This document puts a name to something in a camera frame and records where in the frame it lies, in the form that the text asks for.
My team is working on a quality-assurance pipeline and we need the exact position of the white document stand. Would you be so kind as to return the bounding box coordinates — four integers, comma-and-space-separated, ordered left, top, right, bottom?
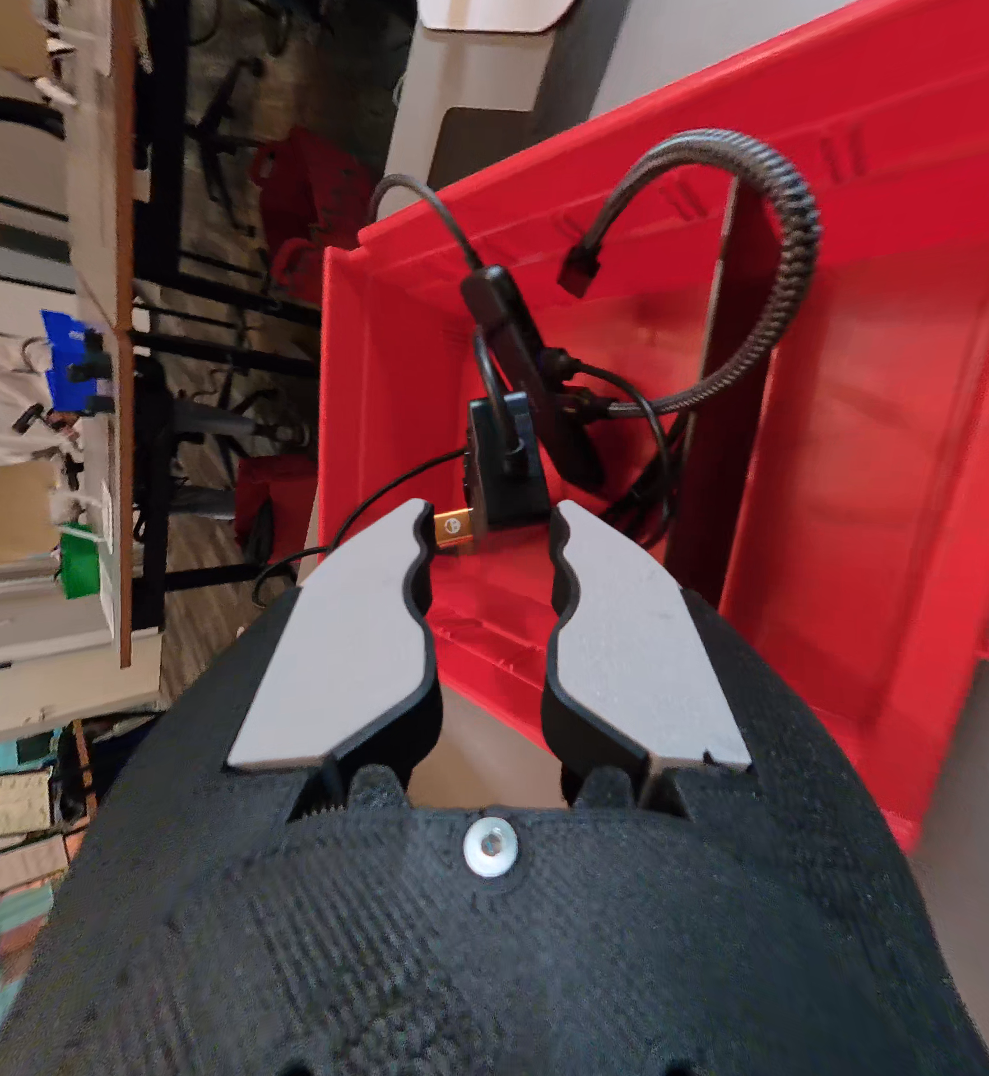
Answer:
417, 0, 575, 35

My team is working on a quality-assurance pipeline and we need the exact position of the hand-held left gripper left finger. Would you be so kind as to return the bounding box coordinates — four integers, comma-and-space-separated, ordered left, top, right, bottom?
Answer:
225, 498, 443, 800

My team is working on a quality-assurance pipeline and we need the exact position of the orange plug usb cable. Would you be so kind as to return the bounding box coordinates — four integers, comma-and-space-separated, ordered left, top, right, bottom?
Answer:
252, 449, 490, 608

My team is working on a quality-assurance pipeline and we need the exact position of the thin black cable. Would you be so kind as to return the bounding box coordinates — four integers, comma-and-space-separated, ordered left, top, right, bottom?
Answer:
366, 174, 485, 274

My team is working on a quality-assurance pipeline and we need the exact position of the black bin divider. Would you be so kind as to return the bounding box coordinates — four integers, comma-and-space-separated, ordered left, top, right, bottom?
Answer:
666, 177, 777, 581

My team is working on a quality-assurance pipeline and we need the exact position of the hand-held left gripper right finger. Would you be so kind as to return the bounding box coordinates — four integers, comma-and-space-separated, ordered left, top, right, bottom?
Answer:
542, 501, 754, 810

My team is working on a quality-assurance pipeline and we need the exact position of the red plastic bin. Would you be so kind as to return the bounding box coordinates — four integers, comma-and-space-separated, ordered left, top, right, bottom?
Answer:
318, 0, 989, 850

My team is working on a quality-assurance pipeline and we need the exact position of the slim black usb hub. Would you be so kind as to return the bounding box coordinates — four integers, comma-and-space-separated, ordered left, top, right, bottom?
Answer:
459, 266, 606, 490

